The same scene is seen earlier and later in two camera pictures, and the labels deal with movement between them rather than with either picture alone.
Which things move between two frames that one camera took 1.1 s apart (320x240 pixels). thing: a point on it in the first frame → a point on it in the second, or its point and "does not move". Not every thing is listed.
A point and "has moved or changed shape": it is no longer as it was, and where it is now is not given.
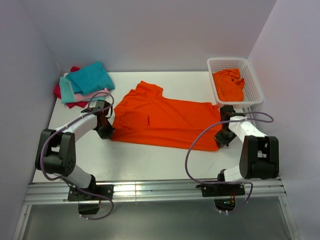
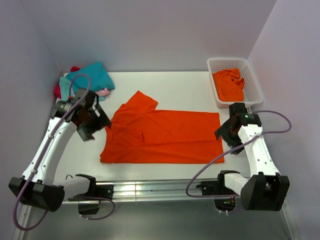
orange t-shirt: [143, 115] has moved or changed shape
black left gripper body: [105, 131] → [90, 123]
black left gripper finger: [104, 129] → [85, 134]
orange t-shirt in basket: [229, 85] does not move
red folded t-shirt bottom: [57, 93] does not move
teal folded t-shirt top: [90, 80] does not move
